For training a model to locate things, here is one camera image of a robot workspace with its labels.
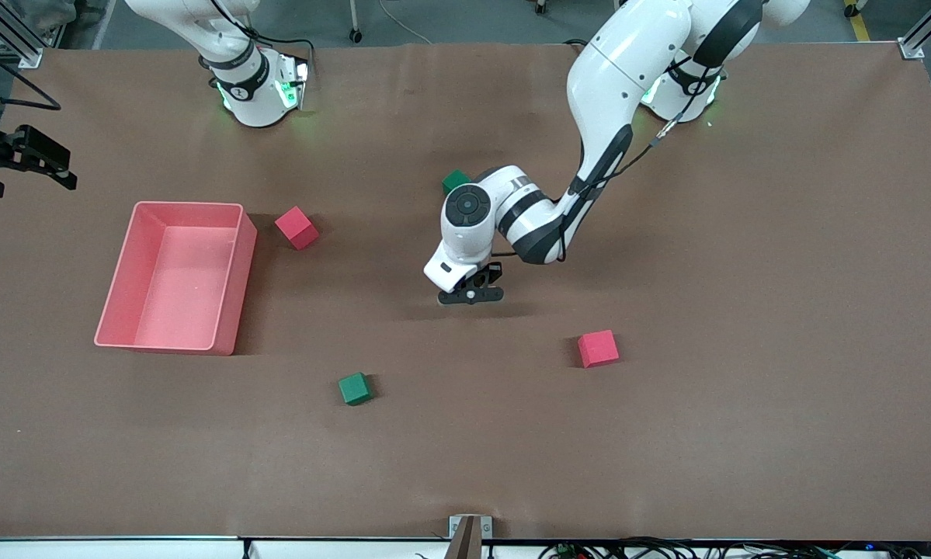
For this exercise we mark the brown post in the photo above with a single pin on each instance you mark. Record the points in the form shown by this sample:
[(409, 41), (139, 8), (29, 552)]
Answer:
[(465, 545)]

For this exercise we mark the metal bracket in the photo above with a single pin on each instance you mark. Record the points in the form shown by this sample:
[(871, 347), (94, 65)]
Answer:
[(487, 528)]

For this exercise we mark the metal leg with caster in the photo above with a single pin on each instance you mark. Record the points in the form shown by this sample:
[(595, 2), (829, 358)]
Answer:
[(355, 34)]

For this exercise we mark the grey fabric bundle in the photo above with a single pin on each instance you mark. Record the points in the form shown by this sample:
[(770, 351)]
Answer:
[(46, 12)]

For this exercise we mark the pink plastic bin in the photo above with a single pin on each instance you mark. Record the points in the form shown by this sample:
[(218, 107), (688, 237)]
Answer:
[(170, 295)]

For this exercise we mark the green cube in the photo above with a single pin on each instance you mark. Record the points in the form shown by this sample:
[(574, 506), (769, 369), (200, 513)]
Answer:
[(453, 180), (354, 389)]

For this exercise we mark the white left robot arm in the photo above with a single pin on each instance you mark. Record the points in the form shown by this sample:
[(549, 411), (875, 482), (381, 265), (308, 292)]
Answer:
[(628, 62)]

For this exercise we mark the aluminium frame profile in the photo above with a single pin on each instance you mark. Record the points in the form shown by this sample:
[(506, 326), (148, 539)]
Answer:
[(919, 39), (15, 46)]

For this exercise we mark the red cube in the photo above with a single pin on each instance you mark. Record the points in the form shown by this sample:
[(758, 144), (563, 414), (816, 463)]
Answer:
[(297, 229), (597, 349)]

